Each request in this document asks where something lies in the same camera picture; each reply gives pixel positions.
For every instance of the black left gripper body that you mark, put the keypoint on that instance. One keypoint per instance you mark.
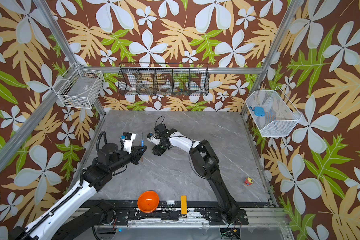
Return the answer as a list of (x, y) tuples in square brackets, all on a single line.
[(134, 157)]

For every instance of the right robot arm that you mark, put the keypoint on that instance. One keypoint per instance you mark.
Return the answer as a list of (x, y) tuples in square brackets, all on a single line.
[(204, 163)]

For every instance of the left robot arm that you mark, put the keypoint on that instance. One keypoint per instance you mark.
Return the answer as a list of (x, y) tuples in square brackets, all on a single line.
[(110, 158)]

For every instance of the orange bowl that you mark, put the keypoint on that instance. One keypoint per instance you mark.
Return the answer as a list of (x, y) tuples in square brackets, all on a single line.
[(148, 202)]

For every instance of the yellow block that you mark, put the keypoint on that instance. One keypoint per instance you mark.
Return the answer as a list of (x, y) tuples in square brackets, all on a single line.
[(184, 207)]

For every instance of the small red yellow toy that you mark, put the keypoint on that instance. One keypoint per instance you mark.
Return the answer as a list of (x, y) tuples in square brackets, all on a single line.
[(248, 181)]

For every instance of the blue object in basket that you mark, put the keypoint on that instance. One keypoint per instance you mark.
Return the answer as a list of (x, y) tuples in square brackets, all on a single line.
[(259, 111)]

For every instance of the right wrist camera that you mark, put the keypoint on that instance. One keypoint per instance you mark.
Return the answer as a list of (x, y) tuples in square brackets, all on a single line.
[(151, 138)]

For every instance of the black wire basket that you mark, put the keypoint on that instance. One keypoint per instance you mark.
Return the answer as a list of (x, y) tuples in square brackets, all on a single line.
[(167, 79)]

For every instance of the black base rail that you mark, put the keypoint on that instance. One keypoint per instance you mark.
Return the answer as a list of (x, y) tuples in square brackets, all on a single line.
[(207, 211)]

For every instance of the white wire basket left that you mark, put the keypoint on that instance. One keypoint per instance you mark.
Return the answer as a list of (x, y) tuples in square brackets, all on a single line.
[(79, 87)]

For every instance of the white wire basket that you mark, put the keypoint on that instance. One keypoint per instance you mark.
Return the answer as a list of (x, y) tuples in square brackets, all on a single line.
[(79, 87), (281, 117)]

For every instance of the white wire basket right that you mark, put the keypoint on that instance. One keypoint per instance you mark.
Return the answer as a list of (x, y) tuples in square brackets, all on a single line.
[(281, 117)]

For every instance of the aluminium left corner post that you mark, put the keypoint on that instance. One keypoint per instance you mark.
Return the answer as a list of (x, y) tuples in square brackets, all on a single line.
[(63, 43)]

